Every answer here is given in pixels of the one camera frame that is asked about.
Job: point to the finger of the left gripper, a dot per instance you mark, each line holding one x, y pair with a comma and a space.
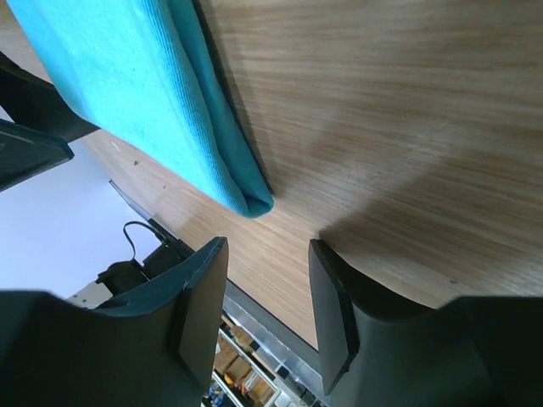
36, 104
26, 153

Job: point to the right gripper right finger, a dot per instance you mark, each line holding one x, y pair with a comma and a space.
378, 348

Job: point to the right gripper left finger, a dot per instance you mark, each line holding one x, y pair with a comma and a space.
54, 353

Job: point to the blue t shirt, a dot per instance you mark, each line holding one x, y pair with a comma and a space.
142, 71

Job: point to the shelf with boxes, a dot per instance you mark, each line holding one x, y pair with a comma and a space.
252, 368

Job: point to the aluminium frame rail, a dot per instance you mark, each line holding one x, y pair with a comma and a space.
201, 292

